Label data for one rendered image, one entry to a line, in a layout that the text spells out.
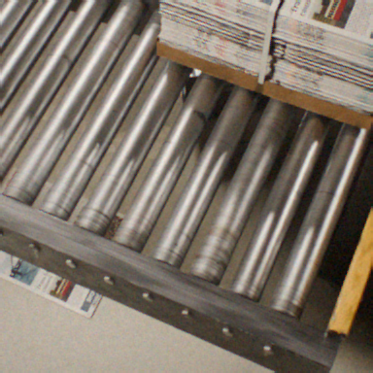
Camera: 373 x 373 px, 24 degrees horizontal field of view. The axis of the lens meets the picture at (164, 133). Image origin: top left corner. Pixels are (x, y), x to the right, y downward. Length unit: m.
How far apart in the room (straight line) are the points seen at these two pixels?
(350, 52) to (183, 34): 0.29
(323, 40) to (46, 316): 1.13
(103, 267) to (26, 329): 0.85
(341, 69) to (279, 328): 0.40
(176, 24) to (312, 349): 0.55
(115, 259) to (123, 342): 0.81
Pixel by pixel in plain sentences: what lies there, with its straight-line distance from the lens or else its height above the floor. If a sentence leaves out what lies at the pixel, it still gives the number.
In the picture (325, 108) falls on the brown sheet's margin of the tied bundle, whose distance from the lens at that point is 1.43.
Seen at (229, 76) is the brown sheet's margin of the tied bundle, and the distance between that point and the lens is 1.45.
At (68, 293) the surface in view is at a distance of 2.15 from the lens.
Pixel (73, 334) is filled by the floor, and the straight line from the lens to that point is 2.13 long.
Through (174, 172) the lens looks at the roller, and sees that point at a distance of 1.39.
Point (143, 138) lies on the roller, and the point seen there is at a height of 0.80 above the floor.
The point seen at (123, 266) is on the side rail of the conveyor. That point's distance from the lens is 1.31.
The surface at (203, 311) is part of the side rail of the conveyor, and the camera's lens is 1.29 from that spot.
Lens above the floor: 2.01
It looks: 59 degrees down
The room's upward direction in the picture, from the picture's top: straight up
